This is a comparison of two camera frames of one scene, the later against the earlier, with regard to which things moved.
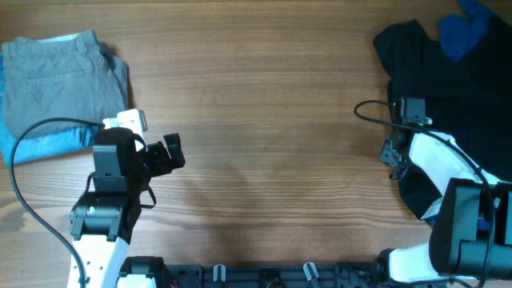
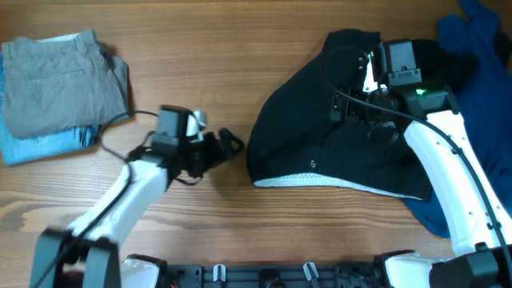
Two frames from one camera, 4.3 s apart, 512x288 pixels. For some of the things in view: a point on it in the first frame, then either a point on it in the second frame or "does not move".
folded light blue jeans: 42,146 does not move
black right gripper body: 391,154 → 341,102
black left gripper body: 163,156 → 209,150
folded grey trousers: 71,76 does not move
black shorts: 469,101 → 293,138
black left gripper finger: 174,148 → 226,138
